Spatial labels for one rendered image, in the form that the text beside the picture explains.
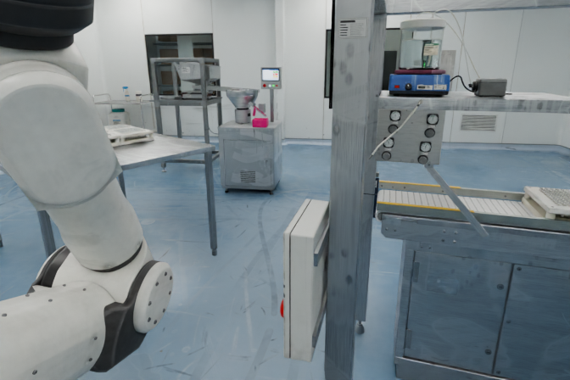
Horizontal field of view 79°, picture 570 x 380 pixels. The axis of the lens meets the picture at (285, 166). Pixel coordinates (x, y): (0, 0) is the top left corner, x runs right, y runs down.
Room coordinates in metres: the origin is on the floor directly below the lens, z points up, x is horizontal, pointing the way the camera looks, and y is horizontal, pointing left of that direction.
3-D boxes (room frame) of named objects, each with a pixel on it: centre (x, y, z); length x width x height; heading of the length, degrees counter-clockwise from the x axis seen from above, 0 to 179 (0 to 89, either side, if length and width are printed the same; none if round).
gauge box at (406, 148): (1.25, -0.45, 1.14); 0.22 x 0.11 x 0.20; 73
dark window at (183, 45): (6.78, 1.94, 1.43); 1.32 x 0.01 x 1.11; 81
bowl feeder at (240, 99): (4.02, 0.42, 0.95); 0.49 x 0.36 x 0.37; 81
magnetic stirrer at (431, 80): (1.33, -0.49, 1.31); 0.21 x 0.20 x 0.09; 163
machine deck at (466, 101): (1.32, -0.68, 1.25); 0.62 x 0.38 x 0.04; 73
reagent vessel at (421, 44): (1.33, -0.49, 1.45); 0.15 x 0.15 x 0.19
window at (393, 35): (6.28, -1.39, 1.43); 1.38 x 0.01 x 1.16; 81
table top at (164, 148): (2.45, 1.41, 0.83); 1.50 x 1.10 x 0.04; 50
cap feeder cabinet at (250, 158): (3.96, 0.38, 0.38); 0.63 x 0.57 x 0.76; 81
